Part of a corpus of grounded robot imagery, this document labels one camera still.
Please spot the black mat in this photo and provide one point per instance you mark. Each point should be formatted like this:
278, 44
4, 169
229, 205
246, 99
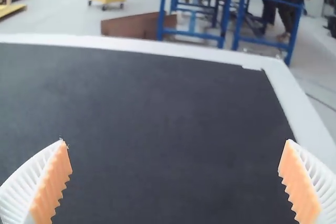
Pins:
157, 116

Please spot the person's legs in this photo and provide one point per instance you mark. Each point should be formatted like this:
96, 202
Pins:
286, 16

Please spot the brown cardboard sheets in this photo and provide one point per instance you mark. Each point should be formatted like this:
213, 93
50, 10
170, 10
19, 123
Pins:
126, 26

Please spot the blue metal frame table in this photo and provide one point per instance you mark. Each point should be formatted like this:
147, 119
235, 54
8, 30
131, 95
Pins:
242, 11
168, 3

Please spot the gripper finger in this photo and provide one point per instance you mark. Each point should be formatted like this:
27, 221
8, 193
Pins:
309, 187
34, 187

